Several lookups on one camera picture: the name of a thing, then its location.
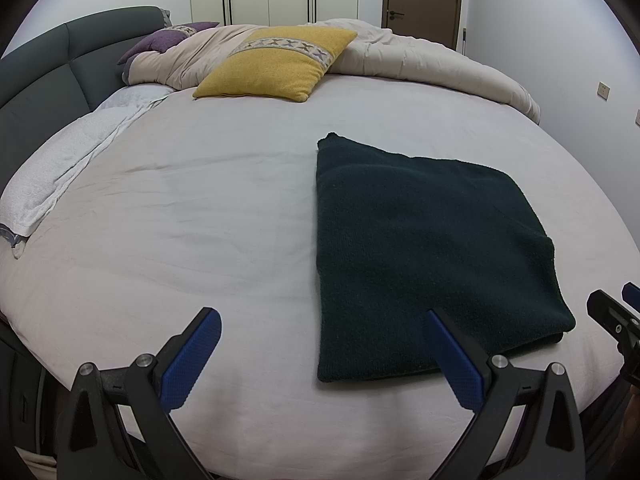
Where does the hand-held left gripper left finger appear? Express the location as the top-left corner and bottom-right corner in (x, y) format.
(57, 307), (223, 480)

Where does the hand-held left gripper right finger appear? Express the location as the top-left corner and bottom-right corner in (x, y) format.
(424, 308), (587, 480)

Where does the dark green fleece garment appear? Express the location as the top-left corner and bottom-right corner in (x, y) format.
(316, 132), (577, 384)

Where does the bed with white sheet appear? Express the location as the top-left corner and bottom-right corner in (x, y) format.
(0, 75), (632, 480)

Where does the white towel blanket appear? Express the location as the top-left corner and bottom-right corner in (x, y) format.
(0, 84), (177, 261)

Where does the yellow pillow with patterned band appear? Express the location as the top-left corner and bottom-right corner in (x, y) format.
(192, 26), (359, 104)

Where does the beige duvet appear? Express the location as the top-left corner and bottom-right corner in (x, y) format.
(122, 19), (542, 124)

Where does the purple pillow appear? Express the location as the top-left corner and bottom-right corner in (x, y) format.
(117, 21), (221, 66)

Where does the grey padded headboard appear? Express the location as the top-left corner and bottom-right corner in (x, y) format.
(0, 6), (174, 132)

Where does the brown door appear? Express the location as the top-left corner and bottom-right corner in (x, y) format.
(382, 0), (464, 52)

